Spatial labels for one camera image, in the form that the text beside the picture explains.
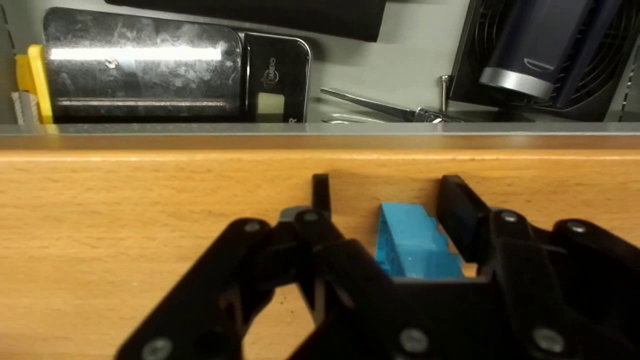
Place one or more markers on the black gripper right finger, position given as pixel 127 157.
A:
pixel 568 292

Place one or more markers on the yellow pencil in drawer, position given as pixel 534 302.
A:
pixel 31 76

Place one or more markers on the black flat case in drawer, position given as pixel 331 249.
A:
pixel 348 18

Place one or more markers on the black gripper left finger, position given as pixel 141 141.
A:
pixel 211 308

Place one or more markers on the black cylindrical flashlight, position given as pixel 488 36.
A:
pixel 545 42

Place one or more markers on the blue lego brick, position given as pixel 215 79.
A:
pixel 410 245

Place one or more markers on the grey metal drawer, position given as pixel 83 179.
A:
pixel 402 66

